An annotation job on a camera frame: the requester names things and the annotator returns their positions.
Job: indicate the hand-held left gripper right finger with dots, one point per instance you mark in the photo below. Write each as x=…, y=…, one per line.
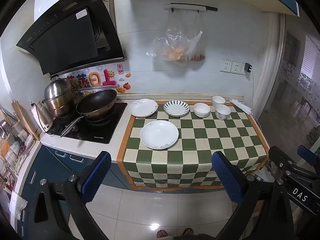
x=223, y=175

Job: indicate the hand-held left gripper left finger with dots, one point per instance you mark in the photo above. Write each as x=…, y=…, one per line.
x=96, y=177

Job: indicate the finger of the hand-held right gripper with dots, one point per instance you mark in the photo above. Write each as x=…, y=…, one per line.
x=308, y=155
x=278, y=158

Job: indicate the plain white bowl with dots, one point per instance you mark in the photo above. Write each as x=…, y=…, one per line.
x=218, y=100

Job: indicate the green checkered tablecloth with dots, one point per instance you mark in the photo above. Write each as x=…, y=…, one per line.
x=200, y=142

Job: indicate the black gas stove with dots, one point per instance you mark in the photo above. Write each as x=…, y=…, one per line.
x=100, y=132

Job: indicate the blue base cabinet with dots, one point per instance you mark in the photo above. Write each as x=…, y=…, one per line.
x=50, y=162

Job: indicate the white floral bowl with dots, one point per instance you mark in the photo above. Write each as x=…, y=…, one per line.
x=222, y=111

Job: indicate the folded white paper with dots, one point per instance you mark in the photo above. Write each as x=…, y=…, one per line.
x=241, y=105

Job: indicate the person's right foot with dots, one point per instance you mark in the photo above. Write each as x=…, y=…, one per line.
x=188, y=231

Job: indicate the person's foot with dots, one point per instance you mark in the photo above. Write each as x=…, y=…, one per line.
x=162, y=234
x=188, y=231

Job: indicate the shallow white bowl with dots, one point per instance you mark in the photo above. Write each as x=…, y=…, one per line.
x=201, y=109

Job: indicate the large white plate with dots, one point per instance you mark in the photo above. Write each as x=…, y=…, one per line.
x=159, y=134

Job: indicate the glass sliding door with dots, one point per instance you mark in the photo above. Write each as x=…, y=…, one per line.
x=292, y=80

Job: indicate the white kitchen appliance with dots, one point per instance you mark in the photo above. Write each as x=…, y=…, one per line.
x=42, y=117

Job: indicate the black striped white plate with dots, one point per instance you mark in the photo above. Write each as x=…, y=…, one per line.
x=176, y=108

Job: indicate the white hanging towel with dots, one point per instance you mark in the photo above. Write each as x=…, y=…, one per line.
x=17, y=202

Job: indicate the white plate with floral rim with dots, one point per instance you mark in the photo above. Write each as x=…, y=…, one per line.
x=142, y=108

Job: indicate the person's left foot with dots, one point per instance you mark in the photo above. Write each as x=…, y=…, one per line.
x=162, y=234

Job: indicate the condiment rack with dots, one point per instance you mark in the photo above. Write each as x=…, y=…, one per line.
x=12, y=150

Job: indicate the stainless steel steamer pot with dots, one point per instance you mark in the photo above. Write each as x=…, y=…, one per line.
x=58, y=95

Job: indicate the wooden cutting board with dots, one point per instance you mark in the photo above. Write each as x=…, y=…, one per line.
x=25, y=120

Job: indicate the small clear plastic bag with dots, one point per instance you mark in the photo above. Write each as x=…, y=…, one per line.
x=197, y=47

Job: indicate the clear plastic bag orange contents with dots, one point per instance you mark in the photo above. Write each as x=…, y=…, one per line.
x=172, y=50

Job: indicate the black range hood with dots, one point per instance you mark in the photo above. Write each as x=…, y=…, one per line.
x=62, y=37

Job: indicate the colourful wall stickers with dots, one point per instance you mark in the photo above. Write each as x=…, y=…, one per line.
x=97, y=78

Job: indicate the wall hook rail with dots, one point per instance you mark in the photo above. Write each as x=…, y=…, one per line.
x=185, y=6

